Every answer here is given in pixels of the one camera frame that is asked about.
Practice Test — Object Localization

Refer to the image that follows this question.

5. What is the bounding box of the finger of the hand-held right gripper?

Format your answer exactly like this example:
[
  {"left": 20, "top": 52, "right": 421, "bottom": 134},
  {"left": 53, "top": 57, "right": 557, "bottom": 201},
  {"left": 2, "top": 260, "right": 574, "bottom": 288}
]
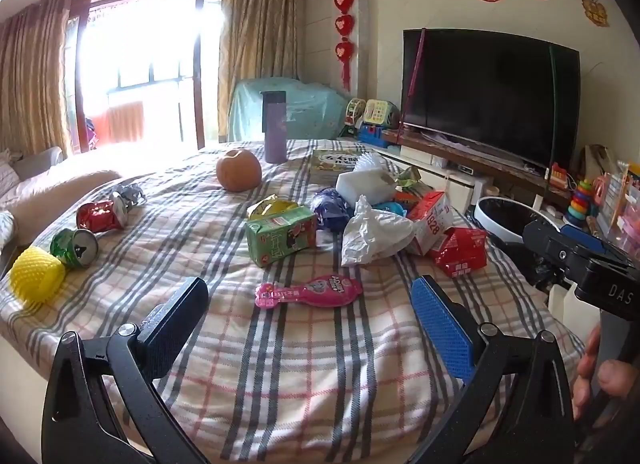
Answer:
[
  {"left": 523, "top": 220, "right": 601, "bottom": 285},
  {"left": 560, "top": 225, "right": 632, "bottom": 265}
]

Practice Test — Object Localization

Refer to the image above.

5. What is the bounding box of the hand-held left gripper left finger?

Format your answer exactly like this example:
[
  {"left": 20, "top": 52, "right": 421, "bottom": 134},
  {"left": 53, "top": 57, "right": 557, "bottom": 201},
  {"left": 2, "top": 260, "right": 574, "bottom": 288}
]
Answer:
[{"left": 41, "top": 276, "right": 211, "bottom": 464}]

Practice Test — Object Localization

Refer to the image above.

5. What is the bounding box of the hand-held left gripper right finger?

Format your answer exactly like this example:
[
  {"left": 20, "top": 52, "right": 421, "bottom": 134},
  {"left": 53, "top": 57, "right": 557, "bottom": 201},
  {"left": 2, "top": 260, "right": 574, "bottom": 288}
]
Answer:
[{"left": 407, "top": 275, "right": 576, "bottom": 464}]

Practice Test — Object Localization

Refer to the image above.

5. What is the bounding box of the round bin with black bag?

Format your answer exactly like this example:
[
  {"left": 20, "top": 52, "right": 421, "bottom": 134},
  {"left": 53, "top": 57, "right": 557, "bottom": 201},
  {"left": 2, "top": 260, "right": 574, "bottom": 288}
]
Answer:
[{"left": 472, "top": 196, "right": 563, "bottom": 292}]

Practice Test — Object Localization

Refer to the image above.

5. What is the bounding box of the red white carton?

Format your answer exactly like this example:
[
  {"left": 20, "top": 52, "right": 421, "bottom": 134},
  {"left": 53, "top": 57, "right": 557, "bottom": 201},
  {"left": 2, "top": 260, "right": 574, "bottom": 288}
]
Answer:
[{"left": 407, "top": 190, "right": 453, "bottom": 255}]

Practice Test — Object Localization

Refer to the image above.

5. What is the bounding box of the white plastic bag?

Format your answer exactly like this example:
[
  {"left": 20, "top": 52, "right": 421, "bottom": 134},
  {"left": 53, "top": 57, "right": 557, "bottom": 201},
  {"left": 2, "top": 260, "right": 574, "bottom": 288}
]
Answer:
[{"left": 341, "top": 195, "right": 416, "bottom": 267}]

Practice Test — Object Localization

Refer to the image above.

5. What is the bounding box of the teal plastic item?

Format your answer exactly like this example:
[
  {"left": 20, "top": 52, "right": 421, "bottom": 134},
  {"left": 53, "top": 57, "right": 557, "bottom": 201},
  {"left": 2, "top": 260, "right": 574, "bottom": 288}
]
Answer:
[{"left": 372, "top": 200, "right": 408, "bottom": 217}]

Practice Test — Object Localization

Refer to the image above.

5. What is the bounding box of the pink toothbrush package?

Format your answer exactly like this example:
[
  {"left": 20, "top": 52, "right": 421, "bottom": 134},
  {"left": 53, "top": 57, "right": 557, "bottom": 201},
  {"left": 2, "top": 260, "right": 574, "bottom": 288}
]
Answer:
[{"left": 255, "top": 274, "right": 363, "bottom": 309}]

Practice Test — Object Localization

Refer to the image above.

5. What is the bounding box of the green juice carton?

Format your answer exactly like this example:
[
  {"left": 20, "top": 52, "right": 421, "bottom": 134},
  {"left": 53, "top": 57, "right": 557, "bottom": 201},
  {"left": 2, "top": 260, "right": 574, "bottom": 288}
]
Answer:
[{"left": 245, "top": 211, "right": 317, "bottom": 267}]

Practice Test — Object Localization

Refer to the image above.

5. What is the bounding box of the blue purple wrapper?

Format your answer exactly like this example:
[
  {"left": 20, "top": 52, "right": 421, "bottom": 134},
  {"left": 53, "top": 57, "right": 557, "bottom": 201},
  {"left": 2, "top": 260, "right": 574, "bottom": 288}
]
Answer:
[{"left": 310, "top": 187, "right": 351, "bottom": 232}]

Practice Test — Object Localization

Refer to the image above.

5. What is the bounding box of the white foam block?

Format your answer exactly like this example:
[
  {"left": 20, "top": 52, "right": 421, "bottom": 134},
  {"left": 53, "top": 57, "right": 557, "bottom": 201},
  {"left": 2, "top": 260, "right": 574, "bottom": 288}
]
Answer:
[{"left": 335, "top": 168, "right": 396, "bottom": 207}]

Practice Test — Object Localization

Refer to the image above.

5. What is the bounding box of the yellow snack bag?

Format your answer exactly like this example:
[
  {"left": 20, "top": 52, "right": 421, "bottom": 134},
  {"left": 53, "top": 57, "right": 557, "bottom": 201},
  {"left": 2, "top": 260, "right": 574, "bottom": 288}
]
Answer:
[{"left": 247, "top": 195, "right": 298, "bottom": 219}]

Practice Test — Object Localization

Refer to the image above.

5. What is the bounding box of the white pleated paper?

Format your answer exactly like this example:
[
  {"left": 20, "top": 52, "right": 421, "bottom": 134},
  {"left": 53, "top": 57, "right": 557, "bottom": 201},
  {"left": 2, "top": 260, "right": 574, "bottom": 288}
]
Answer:
[{"left": 352, "top": 151, "right": 383, "bottom": 172}]

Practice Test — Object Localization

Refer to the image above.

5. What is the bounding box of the person's right hand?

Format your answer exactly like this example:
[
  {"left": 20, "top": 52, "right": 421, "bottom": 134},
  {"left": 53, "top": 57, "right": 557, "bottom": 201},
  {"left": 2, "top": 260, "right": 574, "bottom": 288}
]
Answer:
[{"left": 572, "top": 326, "right": 640, "bottom": 420}]

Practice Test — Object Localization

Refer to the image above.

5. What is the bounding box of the pink clear storage box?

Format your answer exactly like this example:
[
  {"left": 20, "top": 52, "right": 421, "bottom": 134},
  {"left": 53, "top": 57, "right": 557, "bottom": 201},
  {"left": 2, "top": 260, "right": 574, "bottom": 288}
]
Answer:
[{"left": 617, "top": 216, "right": 640, "bottom": 257}]

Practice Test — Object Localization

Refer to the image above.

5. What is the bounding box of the white side cabinet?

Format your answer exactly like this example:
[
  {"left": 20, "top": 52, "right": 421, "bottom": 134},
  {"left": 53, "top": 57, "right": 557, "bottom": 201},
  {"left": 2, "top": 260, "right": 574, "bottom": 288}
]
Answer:
[{"left": 547, "top": 284, "right": 603, "bottom": 345}]

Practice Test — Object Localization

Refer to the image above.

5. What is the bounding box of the red toy telephone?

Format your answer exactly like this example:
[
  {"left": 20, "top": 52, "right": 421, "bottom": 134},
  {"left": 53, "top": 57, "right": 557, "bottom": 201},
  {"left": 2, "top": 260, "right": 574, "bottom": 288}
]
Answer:
[{"left": 550, "top": 162, "right": 576, "bottom": 192}]

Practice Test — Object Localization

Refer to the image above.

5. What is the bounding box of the beige bag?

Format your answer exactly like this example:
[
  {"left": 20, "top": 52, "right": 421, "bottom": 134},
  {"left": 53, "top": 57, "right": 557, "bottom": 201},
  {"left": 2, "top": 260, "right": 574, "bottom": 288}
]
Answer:
[{"left": 582, "top": 145, "right": 621, "bottom": 185}]

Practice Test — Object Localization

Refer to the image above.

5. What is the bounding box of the white brown TV cabinet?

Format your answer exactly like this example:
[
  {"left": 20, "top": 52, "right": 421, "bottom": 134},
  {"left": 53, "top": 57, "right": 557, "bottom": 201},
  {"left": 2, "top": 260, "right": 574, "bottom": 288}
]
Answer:
[{"left": 350, "top": 129, "right": 566, "bottom": 225}]

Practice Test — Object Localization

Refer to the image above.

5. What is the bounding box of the green crushed can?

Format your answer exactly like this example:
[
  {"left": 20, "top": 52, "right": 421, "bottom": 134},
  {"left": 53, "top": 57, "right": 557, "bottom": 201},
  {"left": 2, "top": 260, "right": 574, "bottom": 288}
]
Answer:
[{"left": 50, "top": 228, "right": 99, "bottom": 269}]

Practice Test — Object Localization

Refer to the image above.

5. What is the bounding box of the red crushed can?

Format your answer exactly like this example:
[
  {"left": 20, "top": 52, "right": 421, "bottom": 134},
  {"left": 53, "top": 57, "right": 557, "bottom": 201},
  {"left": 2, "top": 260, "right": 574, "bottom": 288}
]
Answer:
[{"left": 76, "top": 199, "right": 128, "bottom": 235}]

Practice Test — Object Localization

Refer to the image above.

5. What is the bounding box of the silver foil wrapper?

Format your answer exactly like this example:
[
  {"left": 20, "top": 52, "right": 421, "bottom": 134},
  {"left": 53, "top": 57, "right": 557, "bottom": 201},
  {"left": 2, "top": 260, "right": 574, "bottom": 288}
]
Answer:
[{"left": 111, "top": 183, "right": 148, "bottom": 209}]

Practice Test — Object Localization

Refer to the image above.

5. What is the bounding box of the green snack wrapper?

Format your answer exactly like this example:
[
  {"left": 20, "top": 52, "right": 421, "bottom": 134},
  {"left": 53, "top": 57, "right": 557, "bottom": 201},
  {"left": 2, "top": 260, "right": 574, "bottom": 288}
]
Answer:
[{"left": 395, "top": 165, "right": 433, "bottom": 192}]

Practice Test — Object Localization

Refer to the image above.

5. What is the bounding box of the yellow foam fruit net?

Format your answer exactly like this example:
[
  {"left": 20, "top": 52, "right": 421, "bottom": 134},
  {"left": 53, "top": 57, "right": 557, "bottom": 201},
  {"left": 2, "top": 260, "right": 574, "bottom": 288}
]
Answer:
[{"left": 10, "top": 246, "right": 67, "bottom": 303}]

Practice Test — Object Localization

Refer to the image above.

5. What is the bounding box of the black television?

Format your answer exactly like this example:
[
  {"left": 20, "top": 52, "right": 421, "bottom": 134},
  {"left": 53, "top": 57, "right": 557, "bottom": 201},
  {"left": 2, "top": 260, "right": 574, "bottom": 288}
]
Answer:
[{"left": 401, "top": 28, "right": 582, "bottom": 172}]

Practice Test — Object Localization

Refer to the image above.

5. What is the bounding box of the apple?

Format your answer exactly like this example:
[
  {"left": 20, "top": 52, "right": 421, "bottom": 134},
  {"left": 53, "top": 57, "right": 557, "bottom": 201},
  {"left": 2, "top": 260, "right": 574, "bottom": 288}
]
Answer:
[{"left": 216, "top": 149, "right": 262, "bottom": 192}]

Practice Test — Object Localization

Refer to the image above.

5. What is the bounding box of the beige sofa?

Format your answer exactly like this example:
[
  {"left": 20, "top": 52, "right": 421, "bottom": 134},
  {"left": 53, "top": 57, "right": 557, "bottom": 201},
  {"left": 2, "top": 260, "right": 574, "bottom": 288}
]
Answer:
[{"left": 0, "top": 144, "right": 123, "bottom": 265}]

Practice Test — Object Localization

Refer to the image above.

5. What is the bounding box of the blue toy truck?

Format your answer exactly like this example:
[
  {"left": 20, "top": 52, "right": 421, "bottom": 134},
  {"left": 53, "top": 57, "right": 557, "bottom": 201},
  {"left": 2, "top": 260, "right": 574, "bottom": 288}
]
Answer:
[{"left": 357, "top": 125, "right": 401, "bottom": 147}]

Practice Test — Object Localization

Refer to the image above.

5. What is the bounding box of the green cover book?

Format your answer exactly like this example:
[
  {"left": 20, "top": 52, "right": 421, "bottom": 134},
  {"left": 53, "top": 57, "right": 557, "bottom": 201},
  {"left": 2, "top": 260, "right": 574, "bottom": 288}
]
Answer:
[{"left": 310, "top": 146, "right": 371, "bottom": 175}]

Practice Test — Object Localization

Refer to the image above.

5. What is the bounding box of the toy cash register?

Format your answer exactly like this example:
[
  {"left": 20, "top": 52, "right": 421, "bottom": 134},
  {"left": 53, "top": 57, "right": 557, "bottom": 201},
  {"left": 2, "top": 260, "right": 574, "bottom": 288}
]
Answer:
[{"left": 363, "top": 98, "right": 401, "bottom": 127}]

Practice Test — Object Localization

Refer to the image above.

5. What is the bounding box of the orange hanging cloth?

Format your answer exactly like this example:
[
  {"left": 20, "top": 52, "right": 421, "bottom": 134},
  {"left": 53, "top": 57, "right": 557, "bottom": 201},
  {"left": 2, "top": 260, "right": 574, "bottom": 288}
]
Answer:
[{"left": 105, "top": 101, "right": 146, "bottom": 142}]

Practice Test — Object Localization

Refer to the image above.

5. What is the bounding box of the purple bottle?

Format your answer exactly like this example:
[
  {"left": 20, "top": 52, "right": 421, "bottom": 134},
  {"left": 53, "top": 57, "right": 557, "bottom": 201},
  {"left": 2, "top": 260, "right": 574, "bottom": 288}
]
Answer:
[{"left": 261, "top": 90, "right": 288, "bottom": 165}]

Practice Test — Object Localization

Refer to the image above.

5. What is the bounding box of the pink striped cloth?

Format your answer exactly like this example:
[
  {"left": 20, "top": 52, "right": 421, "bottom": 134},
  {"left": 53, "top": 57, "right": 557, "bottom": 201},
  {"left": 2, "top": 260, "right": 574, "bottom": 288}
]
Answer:
[{"left": 0, "top": 151, "right": 23, "bottom": 195}]

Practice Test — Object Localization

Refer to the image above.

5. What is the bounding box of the teal floral covered cabinet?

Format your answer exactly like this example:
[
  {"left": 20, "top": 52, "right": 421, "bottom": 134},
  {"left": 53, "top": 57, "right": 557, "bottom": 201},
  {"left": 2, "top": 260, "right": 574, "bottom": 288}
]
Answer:
[{"left": 227, "top": 76, "right": 353, "bottom": 142}]

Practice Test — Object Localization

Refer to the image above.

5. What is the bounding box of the brown framed glass door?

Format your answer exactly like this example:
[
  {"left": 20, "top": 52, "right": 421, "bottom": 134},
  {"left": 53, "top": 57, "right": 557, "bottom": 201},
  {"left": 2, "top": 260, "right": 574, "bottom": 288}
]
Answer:
[{"left": 65, "top": 0, "right": 226, "bottom": 155}]

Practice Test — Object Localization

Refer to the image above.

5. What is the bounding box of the beige curtain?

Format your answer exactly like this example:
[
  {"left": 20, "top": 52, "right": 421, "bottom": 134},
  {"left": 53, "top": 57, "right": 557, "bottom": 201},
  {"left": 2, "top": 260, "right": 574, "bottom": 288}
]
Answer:
[
  {"left": 0, "top": 0, "right": 73, "bottom": 157},
  {"left": 217, "top": 0, "right": 301, "bottom": 142}
]

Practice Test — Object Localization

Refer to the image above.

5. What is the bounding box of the rainbow stacking ring toy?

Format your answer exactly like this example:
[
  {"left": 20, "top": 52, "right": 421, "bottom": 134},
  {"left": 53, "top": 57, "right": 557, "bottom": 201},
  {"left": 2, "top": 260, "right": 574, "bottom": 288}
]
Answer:
[{"left": 564, "top": 179, "right": 596, "bottom": 227}]

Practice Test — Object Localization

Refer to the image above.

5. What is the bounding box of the pink cord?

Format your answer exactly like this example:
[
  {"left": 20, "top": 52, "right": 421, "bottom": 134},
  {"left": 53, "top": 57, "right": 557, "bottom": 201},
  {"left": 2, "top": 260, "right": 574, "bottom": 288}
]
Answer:
[{"left": 407, "top": 28, "right": 427, "bottom": 100}]

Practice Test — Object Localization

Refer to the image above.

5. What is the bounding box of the cartoon figure wall sticker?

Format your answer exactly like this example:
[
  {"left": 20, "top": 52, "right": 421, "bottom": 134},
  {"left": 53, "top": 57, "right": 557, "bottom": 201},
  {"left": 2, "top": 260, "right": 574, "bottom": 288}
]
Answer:
[{"left": 581, "top": 0, "right": 610, "bottom": 27}]

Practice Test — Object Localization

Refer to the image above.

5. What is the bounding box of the red heart decoration string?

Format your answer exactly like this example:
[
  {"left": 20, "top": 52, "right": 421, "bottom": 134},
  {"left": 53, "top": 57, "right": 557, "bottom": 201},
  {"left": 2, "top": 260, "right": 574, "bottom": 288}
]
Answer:
[{"left": 334, "top": 0, "right": 356, "bottom": 89}]

